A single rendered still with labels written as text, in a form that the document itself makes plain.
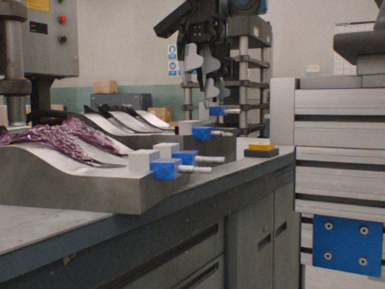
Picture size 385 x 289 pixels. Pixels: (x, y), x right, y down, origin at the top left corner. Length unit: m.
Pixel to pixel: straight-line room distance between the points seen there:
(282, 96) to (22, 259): 0.38
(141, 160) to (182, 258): 0.33
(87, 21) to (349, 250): 8.90
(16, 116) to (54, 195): 0.84
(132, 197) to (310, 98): 0.28
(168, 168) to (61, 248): 0.20
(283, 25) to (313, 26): 0.51
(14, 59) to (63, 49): 0.34
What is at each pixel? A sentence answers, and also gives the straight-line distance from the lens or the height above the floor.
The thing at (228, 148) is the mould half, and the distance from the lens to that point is 1.04.
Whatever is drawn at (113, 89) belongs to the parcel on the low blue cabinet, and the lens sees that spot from 8.31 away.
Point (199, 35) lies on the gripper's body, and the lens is 0.89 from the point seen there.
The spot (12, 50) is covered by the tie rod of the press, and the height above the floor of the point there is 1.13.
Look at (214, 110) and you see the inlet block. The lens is 1.20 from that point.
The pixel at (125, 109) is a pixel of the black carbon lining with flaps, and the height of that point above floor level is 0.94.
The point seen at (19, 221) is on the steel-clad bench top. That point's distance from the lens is 0.61.
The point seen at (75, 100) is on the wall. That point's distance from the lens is 9.39.
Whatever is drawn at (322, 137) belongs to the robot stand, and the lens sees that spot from 0.53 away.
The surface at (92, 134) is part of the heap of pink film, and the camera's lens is 0.79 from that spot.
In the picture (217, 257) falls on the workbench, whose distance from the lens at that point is 1.05.
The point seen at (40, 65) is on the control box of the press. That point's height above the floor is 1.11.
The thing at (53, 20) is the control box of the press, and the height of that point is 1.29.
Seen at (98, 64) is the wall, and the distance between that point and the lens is 9.02.
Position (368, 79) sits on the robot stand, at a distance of 0.53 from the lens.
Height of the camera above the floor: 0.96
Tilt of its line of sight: 6 degrees down
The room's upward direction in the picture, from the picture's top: 1 degrees counter-clockwise
